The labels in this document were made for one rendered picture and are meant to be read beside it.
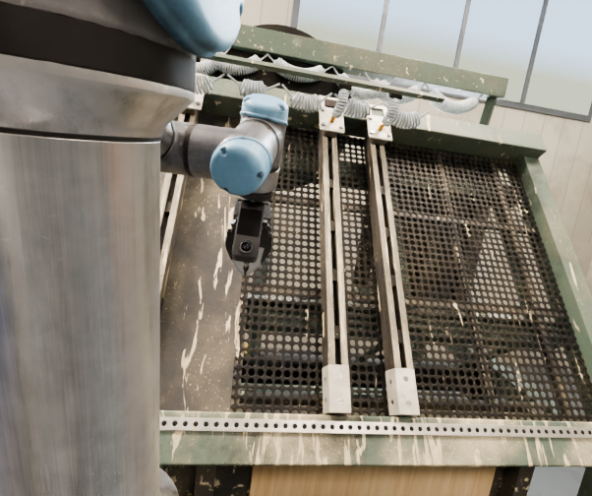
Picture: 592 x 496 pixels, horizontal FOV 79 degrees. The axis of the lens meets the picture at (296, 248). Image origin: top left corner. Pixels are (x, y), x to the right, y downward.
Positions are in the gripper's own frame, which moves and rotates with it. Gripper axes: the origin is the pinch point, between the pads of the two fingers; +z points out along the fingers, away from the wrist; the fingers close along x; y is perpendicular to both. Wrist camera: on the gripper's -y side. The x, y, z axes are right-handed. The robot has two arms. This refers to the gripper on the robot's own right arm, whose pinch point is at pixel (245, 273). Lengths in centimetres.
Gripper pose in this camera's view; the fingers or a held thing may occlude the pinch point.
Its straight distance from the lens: 77.3
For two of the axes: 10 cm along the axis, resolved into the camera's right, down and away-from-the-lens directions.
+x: -9.8, -1.1, -1.5
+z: -1.8, 7.7, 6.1
